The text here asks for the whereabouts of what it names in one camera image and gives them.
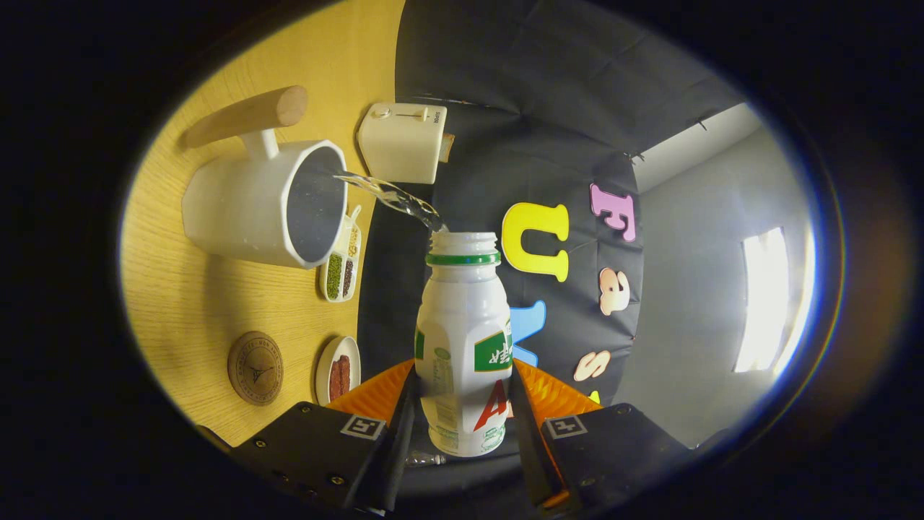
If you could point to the round wooden coaster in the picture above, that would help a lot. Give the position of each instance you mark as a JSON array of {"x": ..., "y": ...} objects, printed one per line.
[{"x": 255, "y": 368}]

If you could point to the white divided dish with beans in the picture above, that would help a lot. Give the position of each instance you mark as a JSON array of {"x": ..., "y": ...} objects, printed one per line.
[{"x": 334, "y": 278}]

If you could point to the white round plate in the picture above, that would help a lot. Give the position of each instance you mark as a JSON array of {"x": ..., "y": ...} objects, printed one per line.
[{"x": 323, "y": 375}]

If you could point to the red meat slice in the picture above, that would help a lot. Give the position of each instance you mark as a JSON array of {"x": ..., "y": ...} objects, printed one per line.
[
  {"x": 346, "y": 372},
  {"x": 335, "y": 383}
]

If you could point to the white toaster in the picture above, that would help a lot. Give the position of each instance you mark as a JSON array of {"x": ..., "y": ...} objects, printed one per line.
[{"x": 401, "y": 144}]

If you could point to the bread slice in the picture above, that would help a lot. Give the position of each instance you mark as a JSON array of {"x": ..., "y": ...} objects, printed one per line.
[{"x": 447, "y": 147}]

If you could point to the white juice bottle green label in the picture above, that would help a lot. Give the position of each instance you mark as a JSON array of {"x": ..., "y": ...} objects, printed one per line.
[{"x": 462, "y": 325}]

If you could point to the ceiling light panel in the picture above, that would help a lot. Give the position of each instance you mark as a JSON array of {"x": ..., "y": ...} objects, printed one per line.
[{"x": 765, "y": 303}]

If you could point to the black backdrop cloth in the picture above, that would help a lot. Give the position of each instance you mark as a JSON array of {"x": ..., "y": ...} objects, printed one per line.
[{"x": 541, "y": 108}]

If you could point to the wooden table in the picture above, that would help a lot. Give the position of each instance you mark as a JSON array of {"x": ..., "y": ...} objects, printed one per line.
[{"x": 188, "y": 303}]

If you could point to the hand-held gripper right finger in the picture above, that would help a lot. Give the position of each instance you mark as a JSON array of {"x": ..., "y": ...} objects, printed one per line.
[{"x": 525, "y": 448}]

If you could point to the clear plastic water bottle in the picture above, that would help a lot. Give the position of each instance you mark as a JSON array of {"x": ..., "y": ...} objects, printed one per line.
[{"x": 426, "y": 458}]

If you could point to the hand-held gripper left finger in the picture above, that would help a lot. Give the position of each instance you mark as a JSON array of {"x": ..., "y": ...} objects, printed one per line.
[{"x": 397, "y": 455}]

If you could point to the clear juice stream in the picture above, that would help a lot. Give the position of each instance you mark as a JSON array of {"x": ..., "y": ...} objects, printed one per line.
[{"x": 393, "y": 195}]

